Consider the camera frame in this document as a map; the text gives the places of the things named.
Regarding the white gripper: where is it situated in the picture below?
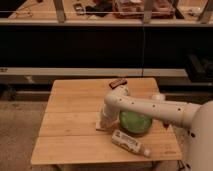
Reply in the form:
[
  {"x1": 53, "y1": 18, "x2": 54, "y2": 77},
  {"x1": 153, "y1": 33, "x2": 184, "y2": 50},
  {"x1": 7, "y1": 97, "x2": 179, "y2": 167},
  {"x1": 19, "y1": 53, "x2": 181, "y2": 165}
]
[{"x1": 100, "y1": 105, "x2": 119, "y2": 129}]

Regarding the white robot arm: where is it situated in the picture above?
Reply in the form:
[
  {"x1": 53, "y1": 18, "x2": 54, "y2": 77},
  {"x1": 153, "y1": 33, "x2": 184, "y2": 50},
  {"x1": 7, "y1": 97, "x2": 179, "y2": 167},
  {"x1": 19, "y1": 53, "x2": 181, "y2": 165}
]
[{"x1": 99, "y1": 86, "x2": 213, "y2": 171}]

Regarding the clear plastic bottle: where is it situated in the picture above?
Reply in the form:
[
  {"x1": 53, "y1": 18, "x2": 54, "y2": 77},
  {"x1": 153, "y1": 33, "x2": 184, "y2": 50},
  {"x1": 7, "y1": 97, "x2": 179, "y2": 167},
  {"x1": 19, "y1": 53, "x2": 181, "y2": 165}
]
[{"x1": 112, "y1": 129, "x2": 151, "y2": 157}]

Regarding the green bowl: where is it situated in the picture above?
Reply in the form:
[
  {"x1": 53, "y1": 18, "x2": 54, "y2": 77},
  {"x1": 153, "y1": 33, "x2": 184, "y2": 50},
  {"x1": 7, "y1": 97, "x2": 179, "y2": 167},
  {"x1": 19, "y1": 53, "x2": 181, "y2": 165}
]
[{"x1": 119, "y1": 111, "x2": 152, "y2": 134}]

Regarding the brown chocolate bar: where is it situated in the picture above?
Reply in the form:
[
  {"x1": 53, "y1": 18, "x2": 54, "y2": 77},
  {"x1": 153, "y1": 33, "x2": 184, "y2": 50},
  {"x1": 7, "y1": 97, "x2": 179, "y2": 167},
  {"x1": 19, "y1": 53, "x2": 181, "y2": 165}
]
[{"x1": 109, "y1": 78, "x2": 127, "y2": 89}]

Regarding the wooden table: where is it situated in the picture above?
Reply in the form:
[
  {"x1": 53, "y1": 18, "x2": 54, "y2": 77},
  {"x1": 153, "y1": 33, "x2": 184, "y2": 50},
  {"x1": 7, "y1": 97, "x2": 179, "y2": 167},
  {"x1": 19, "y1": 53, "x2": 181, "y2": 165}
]
[{"x1": 31, "y1": 79, "x2": 182, "y2": 171}]

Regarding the white cup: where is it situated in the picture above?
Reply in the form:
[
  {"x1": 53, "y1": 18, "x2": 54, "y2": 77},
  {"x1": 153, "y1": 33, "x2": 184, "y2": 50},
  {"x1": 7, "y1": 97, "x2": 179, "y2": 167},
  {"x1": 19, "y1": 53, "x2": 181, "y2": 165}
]
[{"x1": 150, "y1": 93, "x2": 166, "y2": 101}]

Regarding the red tray on counter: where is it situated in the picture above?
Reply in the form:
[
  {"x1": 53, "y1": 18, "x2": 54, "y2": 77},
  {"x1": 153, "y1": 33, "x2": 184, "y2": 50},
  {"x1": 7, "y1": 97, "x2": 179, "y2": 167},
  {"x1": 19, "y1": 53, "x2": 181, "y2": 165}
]
[{"x1": 112, "y1": 0, "x2": 175, "y2": 18}]

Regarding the dark object on counter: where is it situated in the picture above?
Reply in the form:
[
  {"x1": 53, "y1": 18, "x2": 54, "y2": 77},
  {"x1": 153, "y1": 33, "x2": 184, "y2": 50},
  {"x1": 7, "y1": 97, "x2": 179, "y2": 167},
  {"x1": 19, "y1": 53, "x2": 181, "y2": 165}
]
[{"x1": 73, "y1": 3, "x2": 85, "y2": 15}]

